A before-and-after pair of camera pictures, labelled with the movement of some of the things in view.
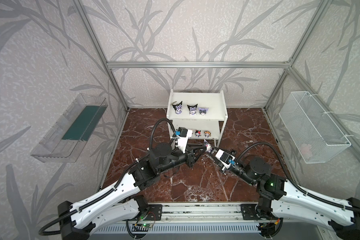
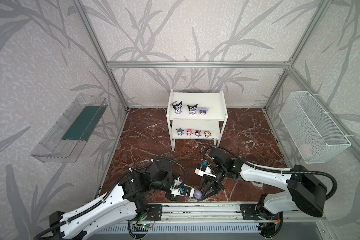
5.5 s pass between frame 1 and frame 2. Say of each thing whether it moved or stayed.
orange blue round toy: stayed
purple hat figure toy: moved
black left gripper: moved
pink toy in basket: stayed
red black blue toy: stayed
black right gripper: moved
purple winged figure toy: stayed
